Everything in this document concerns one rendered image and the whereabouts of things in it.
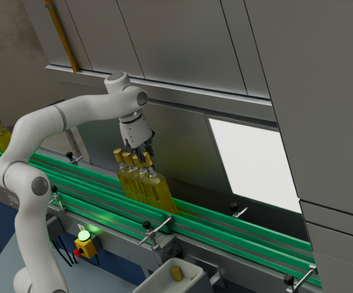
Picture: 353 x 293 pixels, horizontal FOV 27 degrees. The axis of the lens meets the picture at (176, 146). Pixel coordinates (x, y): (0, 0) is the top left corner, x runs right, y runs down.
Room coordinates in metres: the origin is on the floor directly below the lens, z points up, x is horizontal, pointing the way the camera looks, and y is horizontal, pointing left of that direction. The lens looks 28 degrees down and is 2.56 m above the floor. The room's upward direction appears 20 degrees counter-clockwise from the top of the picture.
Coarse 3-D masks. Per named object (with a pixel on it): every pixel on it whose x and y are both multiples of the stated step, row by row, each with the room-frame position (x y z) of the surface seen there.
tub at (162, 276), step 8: (168, 264) 2.11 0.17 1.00; (176, 264) 2.12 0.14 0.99; (184, 264) 2.08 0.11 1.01; (192, 264) 2.06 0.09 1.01; (160, 272) 2.09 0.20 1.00; (168, 272) 2.10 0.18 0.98; (184, 272) 2.09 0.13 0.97; (192, 272) 2.05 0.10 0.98; (200, 272) 2.00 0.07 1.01; (152, 280) 2.06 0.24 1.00; (160, 280) 2.08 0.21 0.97; (168, 280) 2.09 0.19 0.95; (184, 280) 2.08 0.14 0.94; (192, 280) 1.97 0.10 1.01; (136, 288) 2.03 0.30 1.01; (144, 288) 2.04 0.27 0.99; (152, 288) 2.05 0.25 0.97; (160, 288) 2.07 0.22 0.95; (168, 288) 2.06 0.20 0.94; (176, 288) 2.05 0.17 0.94; (184, 288) 1.94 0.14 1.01
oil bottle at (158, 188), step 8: (160, 176) 2.29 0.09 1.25; (152, 184) 2.27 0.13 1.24; (160, 184) 2.28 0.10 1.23; (152, 192) 2.29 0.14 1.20; (160, 192) 2.27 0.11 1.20; (168, 192) 2.29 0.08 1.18; (160, 200) 2.27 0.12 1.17; (168, 200) 2.28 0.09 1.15; (160, 208) 2.28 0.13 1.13; (168, 208) 2.28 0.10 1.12
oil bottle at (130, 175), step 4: (136, 168) 2.39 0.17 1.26; (128, 172) 2.39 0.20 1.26; (132, 172) 2.38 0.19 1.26; (136, 172) 2.38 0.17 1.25; (128, 176) 2.38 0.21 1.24; (132, 176) 2.37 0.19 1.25; (128, 180) 2.39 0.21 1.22; (132, 180) 2.37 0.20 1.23; (132, 184) 2.38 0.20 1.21; (136, 184) 2.36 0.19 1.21; (132, 188) 2.39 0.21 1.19; (136, 188) 2.36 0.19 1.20; (132, 192) 2.40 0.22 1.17; (136, 192) 2.37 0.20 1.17; (140, 192) 2.36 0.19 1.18; (136, 196) 2.38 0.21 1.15; (140, 196) 2.36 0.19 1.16; (136, 200) 2.39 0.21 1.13; (140, 200) 2.37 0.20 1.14
